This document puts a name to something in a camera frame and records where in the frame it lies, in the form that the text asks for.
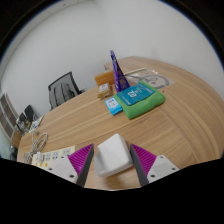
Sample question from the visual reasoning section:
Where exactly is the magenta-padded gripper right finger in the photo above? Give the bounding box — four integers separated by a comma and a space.
129, 143, 181, 187

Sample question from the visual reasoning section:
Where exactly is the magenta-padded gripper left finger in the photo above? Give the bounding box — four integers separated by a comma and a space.
46, 143, 96, 188

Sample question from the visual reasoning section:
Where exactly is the white charger block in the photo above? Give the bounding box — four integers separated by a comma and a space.
93, 133, 134, 178

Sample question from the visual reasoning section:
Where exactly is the cream power strip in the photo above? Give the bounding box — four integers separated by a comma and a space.
31, 145, 77, 168

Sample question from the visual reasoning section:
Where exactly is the small white plug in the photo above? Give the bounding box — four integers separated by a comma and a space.
34, 151, 45, 163

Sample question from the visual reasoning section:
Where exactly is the green folded cloth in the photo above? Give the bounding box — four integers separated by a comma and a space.
114, 80, 166, 120

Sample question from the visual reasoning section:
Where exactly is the small blue packet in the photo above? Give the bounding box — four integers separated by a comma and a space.
104, 97, 124, 116

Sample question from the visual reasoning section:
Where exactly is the small black chair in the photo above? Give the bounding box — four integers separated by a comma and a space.
23, 104, 36, 121

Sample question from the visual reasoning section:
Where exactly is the grey backpack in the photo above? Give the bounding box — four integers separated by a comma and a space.
49, 82, 75, 108

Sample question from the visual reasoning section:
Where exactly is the teal flat packet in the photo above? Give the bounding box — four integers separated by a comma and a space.
116, 83, 156, 106

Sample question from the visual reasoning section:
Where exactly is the black mesh office chair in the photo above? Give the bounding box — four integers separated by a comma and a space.
47, 71, 84, 111

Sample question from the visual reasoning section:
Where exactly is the clear plastic bag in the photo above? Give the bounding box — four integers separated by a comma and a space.
124, 67, 176, 90

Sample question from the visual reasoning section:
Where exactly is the brown cardboard box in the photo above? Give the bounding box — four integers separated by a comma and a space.
94, 71, 116, 88

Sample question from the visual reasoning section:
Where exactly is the purple standing pouch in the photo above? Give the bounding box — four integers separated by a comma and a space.
109, 49, 131, 94

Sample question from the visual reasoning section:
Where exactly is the coiled white cable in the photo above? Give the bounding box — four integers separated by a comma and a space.
23, 130, 49, 164

